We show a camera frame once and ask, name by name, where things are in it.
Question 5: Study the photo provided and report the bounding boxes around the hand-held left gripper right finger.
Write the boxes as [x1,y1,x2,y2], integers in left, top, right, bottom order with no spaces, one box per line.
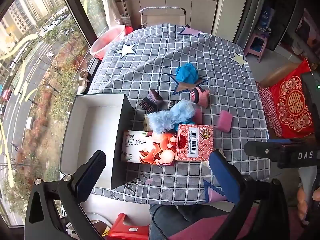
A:
[208,150,298,240]

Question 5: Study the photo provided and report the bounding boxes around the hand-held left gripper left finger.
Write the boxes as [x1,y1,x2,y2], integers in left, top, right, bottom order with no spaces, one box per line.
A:
[24,150,113,240]

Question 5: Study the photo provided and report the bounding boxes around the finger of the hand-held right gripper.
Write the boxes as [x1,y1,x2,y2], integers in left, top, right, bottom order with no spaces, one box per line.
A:
[244,141,283,161]
[266,138,299,146]

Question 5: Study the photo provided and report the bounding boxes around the white storage box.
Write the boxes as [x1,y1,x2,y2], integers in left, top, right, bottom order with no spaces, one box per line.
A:
[59,92,135,190]

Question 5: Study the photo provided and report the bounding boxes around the pink striped knitted sock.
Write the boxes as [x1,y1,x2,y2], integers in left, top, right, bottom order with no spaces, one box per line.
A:
[191,86,210,108]

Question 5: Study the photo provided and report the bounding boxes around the light blue fluffy cloth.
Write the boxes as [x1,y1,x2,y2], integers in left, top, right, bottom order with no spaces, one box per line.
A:
[146,99,195,133]

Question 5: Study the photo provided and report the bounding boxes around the dark purple knitted hat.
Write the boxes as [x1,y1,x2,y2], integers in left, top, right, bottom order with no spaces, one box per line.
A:
[139,89,163,112]

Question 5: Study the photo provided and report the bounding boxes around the blue plastic shoe cover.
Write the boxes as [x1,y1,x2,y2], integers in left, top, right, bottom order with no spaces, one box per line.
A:
[175,63,198,83]

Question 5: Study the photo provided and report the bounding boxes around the person's right hand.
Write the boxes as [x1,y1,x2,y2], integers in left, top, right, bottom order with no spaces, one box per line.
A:
[297,187,320,220]

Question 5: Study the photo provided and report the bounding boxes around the red patterned box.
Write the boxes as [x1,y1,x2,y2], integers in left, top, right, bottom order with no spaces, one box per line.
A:
[174,123,214,162]

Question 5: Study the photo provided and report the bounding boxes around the red embroidered cushion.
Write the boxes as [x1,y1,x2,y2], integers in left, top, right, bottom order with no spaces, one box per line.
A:
[270,58,315,138]

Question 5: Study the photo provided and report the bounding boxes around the round white stand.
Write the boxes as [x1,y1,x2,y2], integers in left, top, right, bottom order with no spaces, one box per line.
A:
[86,212,113,234]

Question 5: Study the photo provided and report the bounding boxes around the red checked cloth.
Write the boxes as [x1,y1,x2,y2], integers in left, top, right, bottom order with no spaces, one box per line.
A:
[256,81,283,135]

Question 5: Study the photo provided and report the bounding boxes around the red plastic stool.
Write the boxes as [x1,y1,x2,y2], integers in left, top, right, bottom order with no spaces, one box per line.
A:
[107,212,150,240]

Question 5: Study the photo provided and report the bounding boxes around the wooden chair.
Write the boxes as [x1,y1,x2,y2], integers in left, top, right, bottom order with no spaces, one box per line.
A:
[259,62,300,88]

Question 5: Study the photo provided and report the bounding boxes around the person's pink clothing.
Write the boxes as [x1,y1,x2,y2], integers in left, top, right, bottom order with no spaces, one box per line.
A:
[167,205,313,240]

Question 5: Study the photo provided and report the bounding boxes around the floral tissue box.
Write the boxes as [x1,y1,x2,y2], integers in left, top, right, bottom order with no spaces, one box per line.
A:
[121,130,178,166]

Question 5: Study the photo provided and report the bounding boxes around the person's legs in jeans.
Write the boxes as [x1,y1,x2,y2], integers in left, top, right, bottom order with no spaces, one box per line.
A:
[149,204,230,240]

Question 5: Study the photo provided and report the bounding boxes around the white shoe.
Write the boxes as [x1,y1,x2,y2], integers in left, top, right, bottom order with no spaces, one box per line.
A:
[76,70,90,95]

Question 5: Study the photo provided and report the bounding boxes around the pink plastic stool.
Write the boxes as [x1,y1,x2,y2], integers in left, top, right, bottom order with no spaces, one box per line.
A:
[244,34,268,63]

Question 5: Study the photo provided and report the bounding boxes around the blue bag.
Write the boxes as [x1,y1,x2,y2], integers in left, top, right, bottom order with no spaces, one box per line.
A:
[259,4,274,30]

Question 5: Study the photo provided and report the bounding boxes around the grey checked star tablecloth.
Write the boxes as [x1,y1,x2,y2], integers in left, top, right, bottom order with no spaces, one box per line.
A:
[89,24,271,205]

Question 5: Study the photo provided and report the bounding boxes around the pink plastic basin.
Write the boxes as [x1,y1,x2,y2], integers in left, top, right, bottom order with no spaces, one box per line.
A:
[89,25,126,59]

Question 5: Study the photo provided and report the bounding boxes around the beige cabinet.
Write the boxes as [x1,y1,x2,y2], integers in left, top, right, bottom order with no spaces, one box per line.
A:
[120,0,223,34]

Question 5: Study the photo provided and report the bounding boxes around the beige folding chair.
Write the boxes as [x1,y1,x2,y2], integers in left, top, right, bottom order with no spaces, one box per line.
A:
[139,6,187,28]

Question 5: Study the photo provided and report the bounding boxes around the white curtain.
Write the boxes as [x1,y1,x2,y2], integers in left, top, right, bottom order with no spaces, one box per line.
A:
[96,0,123,29]

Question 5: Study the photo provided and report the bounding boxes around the wall poster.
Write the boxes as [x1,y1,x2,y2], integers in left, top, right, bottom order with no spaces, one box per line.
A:
[295,9,320,48]

